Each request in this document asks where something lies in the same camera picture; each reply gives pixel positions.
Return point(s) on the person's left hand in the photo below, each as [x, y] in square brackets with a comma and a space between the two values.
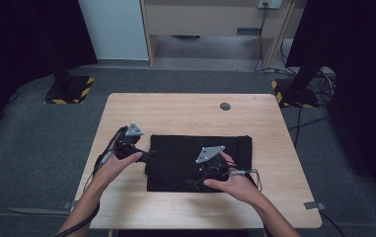
[114, 171]

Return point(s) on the black curtain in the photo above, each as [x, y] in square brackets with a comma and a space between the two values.
[17, 49]
[363, 65]

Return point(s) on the black cat-print long-sleeved shirt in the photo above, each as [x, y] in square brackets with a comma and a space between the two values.
[172, 158]

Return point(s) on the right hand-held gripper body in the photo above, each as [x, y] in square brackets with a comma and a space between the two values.
[213, 166]

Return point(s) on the person's right hand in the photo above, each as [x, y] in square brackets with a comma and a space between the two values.
[238, 189]

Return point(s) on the grey tape piece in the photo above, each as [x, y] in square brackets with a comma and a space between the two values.
[315, 205]
[69, 204]

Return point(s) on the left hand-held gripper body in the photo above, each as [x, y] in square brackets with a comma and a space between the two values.
[126, 146]

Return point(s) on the black stand with striped base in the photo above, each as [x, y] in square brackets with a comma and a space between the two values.
[72, 90]
[295, 94]

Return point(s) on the white power strip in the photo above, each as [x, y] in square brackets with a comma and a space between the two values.
[271, 3]

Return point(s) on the round grey table grommet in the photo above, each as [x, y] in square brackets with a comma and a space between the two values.
[225, 106]

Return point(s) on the white panel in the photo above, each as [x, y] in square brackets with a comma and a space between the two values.
[113, 29]

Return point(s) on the light wooden cabinet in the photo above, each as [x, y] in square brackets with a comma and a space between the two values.
[208, 19]

